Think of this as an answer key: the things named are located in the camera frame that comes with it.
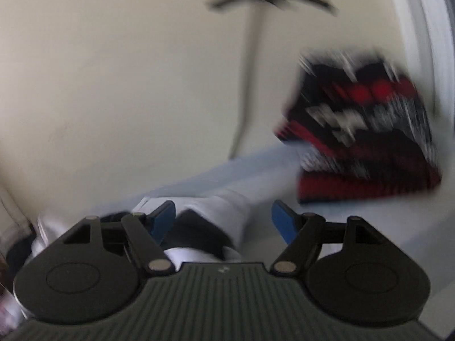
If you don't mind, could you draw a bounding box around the white t-shirt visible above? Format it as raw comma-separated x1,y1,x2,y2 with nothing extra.
32,187,257,274

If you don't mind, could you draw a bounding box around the red black patterned garment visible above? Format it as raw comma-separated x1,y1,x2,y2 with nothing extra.
276,50,442,203

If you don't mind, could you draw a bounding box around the grey wall cable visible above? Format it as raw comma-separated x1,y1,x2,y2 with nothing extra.
229,3,271,160

